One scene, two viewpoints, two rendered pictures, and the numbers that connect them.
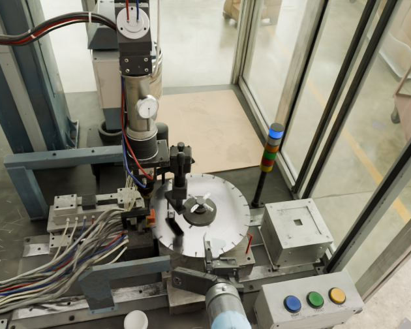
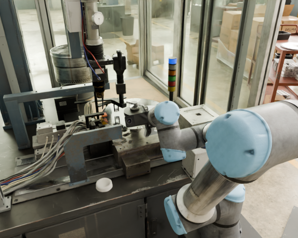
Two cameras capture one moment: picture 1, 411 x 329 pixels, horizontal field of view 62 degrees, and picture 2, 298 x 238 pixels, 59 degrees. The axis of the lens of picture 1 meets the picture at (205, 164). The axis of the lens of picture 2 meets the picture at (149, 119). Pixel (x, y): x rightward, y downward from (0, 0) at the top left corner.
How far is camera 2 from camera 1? 0.59 m
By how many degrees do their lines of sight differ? 17
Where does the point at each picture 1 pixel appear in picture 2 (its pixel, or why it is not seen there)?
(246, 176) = not seen: hidden behind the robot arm
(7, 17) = (4, 16)
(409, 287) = (291, 188)
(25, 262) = (18, 168)
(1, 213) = not seen: outside the picture
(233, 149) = not seen: hidden behind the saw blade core
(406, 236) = (256, 79)
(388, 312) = (281, 205)
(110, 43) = not seen: outside the picture
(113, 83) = (77, 14)
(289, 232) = (194, 118)
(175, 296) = (128, 162)
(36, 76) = (19, 55)
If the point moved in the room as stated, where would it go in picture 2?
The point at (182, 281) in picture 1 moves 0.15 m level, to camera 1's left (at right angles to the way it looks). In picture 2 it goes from (132, 120) to (92, 122)
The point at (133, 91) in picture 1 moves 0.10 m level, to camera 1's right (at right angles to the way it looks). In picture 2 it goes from (89, 12) to (115, 11)
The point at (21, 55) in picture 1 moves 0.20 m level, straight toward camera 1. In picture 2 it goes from (11, 40) to (21, 47)
